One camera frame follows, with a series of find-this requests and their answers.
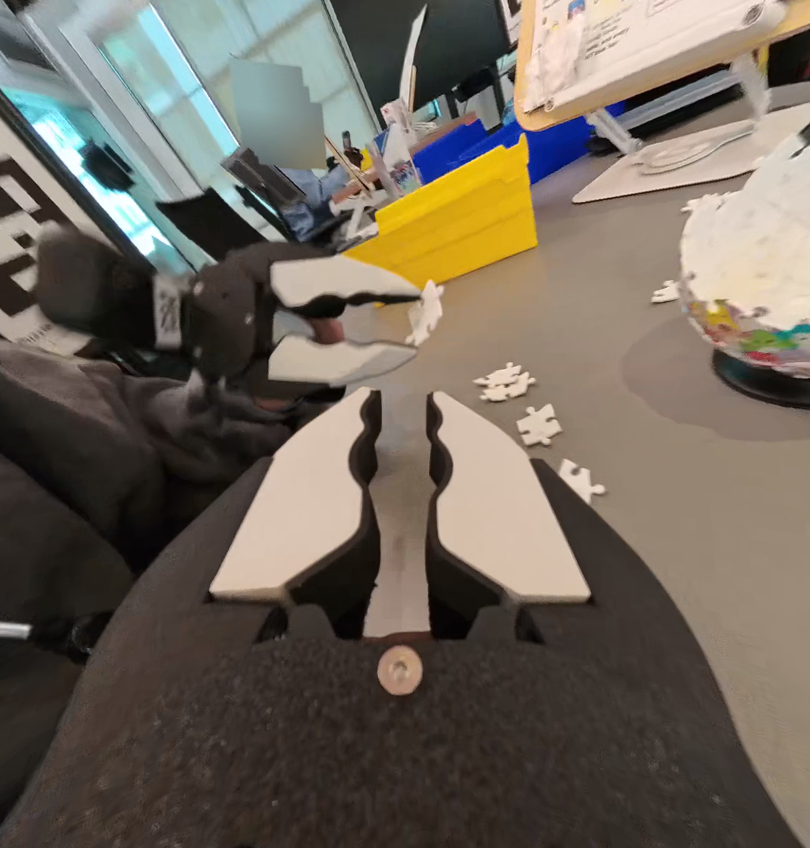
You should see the black white marker board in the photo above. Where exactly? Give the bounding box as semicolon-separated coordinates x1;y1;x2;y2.
0;87;127;356

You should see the black office chair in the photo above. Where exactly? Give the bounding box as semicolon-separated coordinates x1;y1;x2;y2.
160;186;270;262

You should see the partly built white puzzle ball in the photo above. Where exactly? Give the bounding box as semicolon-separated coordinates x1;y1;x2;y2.
680;133;810;379

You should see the printed paper sheet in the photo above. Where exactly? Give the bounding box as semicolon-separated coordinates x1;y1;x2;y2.
525;0;764;100

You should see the black ball stand ring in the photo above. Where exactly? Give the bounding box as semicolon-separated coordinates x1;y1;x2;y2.
713;348;810;412

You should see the yellow plastic bin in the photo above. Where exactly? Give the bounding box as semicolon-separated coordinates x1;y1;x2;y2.
346;133;538;290

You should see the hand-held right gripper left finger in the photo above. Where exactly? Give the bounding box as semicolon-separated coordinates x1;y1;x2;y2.
210;389;382;610

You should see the black computer monitor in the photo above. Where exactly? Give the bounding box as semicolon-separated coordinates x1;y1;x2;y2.
328;0;512;114

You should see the wooden document board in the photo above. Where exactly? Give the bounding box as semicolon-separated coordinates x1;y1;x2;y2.
511;0;793;133

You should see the blue plastic bin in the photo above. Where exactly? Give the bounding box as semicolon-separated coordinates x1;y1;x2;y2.
412;100;631;186

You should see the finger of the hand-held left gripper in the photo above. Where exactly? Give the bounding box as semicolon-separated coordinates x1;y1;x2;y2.
270;255;426;315
266;334;419;388

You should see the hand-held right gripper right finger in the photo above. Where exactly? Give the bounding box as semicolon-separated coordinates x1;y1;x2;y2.
428;391;594;610

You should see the black lanyard with clip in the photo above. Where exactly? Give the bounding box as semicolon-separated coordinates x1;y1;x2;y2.
0;613;114;663

